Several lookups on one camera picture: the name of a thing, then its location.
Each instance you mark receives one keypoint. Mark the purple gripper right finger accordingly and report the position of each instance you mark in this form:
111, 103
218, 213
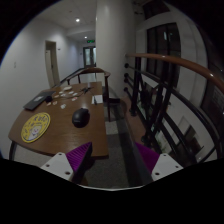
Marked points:
158, 165

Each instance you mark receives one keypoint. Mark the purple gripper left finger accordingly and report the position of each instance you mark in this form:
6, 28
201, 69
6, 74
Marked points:
70, 166

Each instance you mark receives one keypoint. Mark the black computer mouse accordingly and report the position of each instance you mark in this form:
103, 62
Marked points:
81, 117

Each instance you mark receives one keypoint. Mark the round yellow mouse pad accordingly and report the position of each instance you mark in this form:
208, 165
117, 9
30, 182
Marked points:
35, 127

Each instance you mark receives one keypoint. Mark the wooden table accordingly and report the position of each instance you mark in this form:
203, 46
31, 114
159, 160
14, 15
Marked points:
62, 135

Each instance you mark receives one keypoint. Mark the white eraser block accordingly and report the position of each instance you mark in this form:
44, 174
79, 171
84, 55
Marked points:
63, 106

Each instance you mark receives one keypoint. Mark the white paper sheet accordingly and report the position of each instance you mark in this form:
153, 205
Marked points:
99, 99

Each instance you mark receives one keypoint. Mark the wooden chair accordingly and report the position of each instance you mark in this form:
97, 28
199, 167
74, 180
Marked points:
95, 74

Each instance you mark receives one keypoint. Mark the small black round object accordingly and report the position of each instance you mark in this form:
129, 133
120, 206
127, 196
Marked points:
48, 99

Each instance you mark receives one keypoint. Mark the black glasses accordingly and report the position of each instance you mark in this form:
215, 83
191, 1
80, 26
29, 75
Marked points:
86, 89

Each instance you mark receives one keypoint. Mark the dark grey laptop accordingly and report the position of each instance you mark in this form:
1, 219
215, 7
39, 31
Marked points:
37, 100

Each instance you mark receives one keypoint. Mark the wooden stair handrail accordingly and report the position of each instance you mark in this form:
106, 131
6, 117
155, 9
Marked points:
206, 73

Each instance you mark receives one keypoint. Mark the glass double door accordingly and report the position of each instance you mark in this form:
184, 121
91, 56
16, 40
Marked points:
89, 54

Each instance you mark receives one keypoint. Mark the green exit sign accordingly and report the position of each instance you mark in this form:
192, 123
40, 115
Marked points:
90, 41

